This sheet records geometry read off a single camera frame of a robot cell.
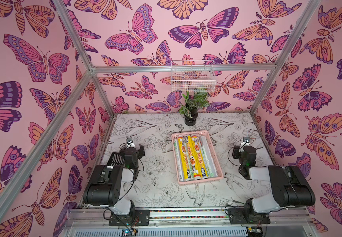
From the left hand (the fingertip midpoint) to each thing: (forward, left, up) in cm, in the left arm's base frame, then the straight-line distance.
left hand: (134, 144), depth 94 cm
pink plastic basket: (-16, -51, 0) cm, 53 cm away
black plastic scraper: (-8, +11, -6) cm, 15 cm away
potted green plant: (+21, -38, +16) cm, 46 cm away
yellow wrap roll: (-11, -32, +2) cm, 34 cm away
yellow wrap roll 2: (-12, -41, +1) cm, 43 cm away
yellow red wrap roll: (-16, -38, 0) cm, 41 cm away
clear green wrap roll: (-18, -29, -2) cm, 35 cm away
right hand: (0, -66, 0) cm, 66 cm away
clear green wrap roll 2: (-15, -46, -3) cm, 48 cm away
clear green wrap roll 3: (-8, -48, -2) cm, 49 cm away
